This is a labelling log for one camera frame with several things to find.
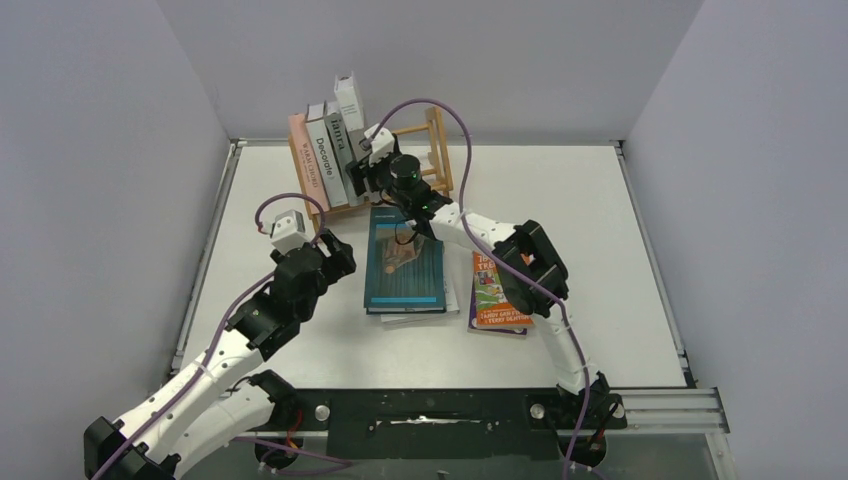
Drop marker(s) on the purple book under orange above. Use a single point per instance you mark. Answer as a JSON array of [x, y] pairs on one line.
[[473, 327]]

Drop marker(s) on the teal book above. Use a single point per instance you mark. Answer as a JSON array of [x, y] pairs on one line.
[[404, 269]]

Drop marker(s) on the large grey white book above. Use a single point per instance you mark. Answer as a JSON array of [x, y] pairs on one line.
[[348, 96]]

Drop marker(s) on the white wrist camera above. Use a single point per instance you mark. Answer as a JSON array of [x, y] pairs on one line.
[[377, 144], [287, 231]]

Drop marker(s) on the white booklet under teal book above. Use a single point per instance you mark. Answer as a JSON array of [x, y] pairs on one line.
[[452, 305]]

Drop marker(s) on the aluminium frame rail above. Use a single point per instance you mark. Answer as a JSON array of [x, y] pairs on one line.
[[579, 196]]

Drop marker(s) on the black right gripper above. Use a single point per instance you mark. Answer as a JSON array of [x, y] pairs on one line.
[[362, 176]]

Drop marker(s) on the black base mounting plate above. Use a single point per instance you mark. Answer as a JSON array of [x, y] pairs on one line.
[[535, 423]]

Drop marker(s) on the orange Treehouse book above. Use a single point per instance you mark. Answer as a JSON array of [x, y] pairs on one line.
[[493, 309]]

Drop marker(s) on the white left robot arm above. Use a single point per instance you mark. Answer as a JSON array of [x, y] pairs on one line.
[[223, 392]]

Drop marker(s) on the grey magazine-style book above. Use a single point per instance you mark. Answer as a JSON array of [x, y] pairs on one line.
[[342, 150]]

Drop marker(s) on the brown Decorate Furniture book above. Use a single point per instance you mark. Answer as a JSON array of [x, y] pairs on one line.
[[325, 156]]

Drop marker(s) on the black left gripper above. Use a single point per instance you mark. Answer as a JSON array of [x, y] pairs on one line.
[[339, 263]]

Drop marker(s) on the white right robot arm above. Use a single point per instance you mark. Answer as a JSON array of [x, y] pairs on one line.
[[531, 272]]

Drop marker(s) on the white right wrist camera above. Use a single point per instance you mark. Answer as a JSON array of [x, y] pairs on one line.
[[377, 144]]

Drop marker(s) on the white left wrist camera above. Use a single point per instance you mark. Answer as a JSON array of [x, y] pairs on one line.
[[287, 231]]

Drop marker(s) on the pink Warm Chord book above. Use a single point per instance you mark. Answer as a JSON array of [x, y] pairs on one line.
[[311, 179]]

